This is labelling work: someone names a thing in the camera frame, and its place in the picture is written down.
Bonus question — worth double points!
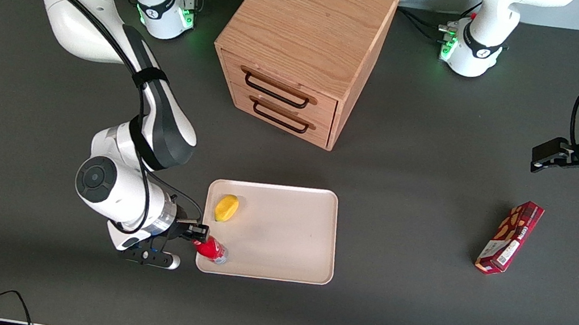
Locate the wooden drawer black handle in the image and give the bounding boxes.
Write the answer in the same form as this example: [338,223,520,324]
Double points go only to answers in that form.
[221,83,336,149]
[211,49,344,129]

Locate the red soda can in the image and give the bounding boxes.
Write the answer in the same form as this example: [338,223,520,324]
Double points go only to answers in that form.
[193,233,232,267]

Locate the black cables at left arm base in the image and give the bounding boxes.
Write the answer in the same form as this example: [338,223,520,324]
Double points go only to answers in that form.
[393,4,453,44]

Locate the black cable along right arm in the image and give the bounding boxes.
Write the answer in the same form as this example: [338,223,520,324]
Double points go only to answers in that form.
[0,0,235,245]

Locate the wooden drawer cabinet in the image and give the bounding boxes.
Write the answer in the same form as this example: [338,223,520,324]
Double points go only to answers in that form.
[201,0,401,159]

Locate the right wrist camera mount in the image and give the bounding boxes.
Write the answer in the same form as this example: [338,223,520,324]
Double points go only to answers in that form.
[117,242,182,272]

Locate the yellow lemon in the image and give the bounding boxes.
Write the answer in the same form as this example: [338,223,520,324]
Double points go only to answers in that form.
[212,192,241,225]

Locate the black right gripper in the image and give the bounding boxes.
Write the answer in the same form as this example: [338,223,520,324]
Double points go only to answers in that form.
[165,214,211,246]

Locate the red tartan cookie box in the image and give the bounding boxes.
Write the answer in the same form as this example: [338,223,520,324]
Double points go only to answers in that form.
[473,194,546,281]

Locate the cream plastic tray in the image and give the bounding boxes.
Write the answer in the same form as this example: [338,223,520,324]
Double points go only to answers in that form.
[194,172,346,292]

